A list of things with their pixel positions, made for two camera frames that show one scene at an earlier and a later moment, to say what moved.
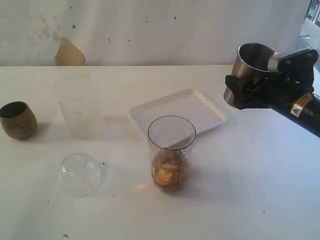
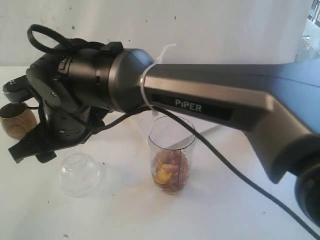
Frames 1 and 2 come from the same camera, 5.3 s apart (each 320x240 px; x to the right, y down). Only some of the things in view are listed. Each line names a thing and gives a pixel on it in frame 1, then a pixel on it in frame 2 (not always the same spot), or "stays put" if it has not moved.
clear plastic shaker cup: [171, 142] stays put
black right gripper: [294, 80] to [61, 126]
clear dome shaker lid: [79, 174] stays put
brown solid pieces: [170, 169] stays put
